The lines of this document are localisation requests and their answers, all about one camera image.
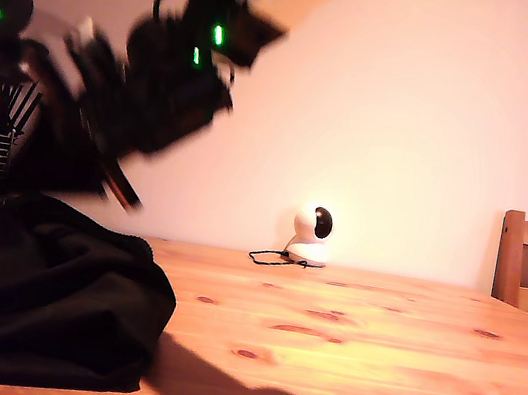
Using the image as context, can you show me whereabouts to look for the white dome security camera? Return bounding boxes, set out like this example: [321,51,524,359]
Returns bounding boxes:
[283,200,338,271]

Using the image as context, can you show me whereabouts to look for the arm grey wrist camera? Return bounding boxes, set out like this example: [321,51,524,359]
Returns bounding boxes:
[68,15,98,44]

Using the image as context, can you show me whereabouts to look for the thin black camera cable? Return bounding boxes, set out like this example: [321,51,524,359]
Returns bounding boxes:
[246,247,311,273]

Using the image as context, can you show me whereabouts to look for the black shorts with white stripes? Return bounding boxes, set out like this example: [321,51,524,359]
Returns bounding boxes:
[0,185,193,395]

